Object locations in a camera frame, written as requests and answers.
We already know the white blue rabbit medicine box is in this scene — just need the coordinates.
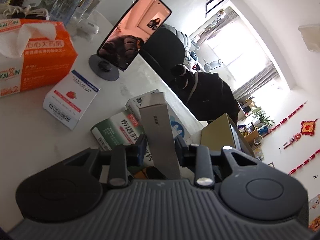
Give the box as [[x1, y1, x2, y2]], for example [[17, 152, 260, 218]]
[[125, 89, 191, 142]]

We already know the green orange medicine box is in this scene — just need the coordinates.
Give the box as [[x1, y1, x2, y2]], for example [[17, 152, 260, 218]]
[[91, 109, 144, 151]]

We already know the white green medicine box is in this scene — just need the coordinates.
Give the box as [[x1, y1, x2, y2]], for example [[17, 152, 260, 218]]
[[139, 92, 181, 179]]

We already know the small white red medicine box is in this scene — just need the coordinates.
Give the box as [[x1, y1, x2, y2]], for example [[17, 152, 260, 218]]
[[43, 70, 100, 131]]

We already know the large tan cardboard box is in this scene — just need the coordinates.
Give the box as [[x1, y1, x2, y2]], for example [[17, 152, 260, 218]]
[[201, 113, 254, 157]]

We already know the black fluffy coat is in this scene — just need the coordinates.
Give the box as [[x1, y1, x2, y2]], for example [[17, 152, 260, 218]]
[[170, 64, 240, 124]]

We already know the white office chair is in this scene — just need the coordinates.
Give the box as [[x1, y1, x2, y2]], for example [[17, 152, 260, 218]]
[[203, 59, 222, 73]]

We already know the green potted plant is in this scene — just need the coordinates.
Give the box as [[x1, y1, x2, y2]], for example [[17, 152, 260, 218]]
[[252, 107, 275, 128]]

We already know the black dining chair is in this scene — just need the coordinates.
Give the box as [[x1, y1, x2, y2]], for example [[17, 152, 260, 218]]
[[139, 24, 190, 83]]

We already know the smartphone on stand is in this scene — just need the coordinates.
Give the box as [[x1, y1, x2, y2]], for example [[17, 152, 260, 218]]
[[88, 0, 172, 81]]

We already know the red chinese knot ornament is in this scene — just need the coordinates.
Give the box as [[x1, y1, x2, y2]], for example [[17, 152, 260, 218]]
[[283, 119, 318, 149]]

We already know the white earbuds case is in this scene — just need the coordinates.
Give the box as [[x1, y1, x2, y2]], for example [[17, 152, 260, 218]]
[[77, 19, 99, 35]]

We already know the orange tissue pack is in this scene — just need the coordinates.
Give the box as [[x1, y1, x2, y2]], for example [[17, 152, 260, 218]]
[[1, 18, 78, 96]]

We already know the clear water bottle vase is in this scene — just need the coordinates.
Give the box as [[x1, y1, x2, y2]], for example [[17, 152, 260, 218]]
[[48, 0, 98, 23]]

